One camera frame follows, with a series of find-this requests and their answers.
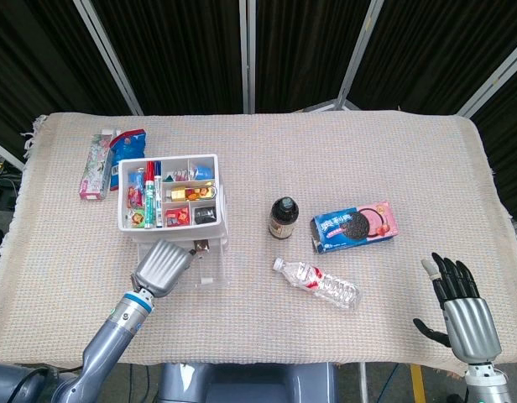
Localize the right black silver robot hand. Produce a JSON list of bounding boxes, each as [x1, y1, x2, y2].
[[412, 251, 503, 363]]

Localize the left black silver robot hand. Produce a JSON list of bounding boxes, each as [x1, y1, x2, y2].
[[130, 238, 197, 299]]

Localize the white drawer organizer box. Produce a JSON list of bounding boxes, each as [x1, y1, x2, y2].
[[117, 153, 229, 253]]

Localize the clear plastic storage bin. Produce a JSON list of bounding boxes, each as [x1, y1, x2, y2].
[[136, 238, 231, 289]]

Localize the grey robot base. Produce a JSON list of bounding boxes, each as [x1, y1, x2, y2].
[[157, 363, 339, 403]]

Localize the pink floral carton box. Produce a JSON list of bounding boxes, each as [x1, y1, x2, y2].
[[78, 128, 119, 201]]

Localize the Oreo cookie package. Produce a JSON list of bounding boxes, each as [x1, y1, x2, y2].
[[311, 200, 400, 255]]

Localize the red candy packets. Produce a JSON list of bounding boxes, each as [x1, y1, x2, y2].
[[164, 207, 191, 228]]

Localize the red cap green marker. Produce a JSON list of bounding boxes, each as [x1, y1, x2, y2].
[[144, 161, 157, 230]]

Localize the blue cap white marker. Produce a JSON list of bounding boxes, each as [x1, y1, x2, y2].
[[154, 161, 165, 228]]

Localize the blue red candy pack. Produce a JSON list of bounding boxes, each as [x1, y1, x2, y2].
[[127, 169, 146, 208]]

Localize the white table leg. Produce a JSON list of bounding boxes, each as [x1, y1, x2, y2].
[[358, 363, 371, 403]]

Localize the blue snack bag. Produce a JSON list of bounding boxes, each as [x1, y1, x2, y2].
[[108, 128, 147, 192]]

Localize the beige woven tablecloth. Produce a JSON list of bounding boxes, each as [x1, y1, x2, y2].
[[0, 110, 517, 374]]

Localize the dark brown tea bottle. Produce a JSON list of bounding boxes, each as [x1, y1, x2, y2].
[[268, 196, 300, 241]]

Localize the clear plastic water bottle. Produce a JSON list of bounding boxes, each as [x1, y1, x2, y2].
[[272, 257, 363, 311]]

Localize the black folding screen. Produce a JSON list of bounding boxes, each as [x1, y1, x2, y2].
[[0, 0, 517, 223]]

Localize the black cable bundle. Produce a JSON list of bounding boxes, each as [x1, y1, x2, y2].
[[0, 154, 24, 211]]

